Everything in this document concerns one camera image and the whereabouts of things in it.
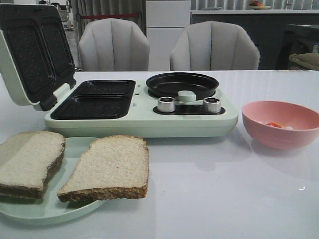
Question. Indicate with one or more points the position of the white cabinet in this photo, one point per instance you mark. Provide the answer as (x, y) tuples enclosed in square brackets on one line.
[(165, 19)]

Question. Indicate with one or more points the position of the green breakfast maker lid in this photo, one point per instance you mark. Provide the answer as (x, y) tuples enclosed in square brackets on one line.
[(36, 63)]

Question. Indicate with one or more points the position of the red barrier tape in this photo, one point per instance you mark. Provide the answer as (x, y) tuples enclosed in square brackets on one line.
[(128, 15)]

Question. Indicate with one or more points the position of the black round frying pan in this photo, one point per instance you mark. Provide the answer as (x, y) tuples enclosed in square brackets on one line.
[(169, 84)]

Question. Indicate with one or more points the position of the dark counter with white top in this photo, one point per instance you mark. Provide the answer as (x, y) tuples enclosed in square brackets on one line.
[(265, 27)]

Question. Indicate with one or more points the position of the right grey chair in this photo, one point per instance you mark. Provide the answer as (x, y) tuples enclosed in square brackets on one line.
[(213, 45)]

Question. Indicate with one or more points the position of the left grey chair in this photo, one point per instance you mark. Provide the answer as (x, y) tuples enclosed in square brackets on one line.
[(114, 45)]

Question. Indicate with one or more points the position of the bread slice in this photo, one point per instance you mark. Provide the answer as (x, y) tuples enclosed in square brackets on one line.
[(28, 161), (113, 167)]

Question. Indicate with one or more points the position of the pink bowl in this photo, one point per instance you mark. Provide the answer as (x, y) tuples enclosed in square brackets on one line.
[(301, 124)]

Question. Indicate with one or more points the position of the green breakfast maker base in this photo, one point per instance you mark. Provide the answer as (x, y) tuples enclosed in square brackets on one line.
[(100, 108)]

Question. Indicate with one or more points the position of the orange shrimp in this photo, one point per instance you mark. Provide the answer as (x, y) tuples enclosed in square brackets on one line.
[(274, 124)]

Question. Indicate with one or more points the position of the fruit plate on counter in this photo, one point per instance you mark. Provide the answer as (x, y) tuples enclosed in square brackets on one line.
[(256, 5)]

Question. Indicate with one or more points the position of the silver control knob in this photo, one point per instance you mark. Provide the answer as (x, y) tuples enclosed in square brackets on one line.
[(166, 104), (211, 105)]

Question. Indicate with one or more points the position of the right silver control knob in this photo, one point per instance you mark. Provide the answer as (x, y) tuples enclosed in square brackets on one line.
[(211, 105)]

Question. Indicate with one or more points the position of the left silver control knob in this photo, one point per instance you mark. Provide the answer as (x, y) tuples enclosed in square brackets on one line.
[(166, 104)]

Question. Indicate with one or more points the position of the grey chair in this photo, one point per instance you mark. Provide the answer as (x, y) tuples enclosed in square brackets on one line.
[(114, 45), (213, 45)]

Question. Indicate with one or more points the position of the green round plate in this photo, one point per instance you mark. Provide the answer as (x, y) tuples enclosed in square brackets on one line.
[(50, 210)]

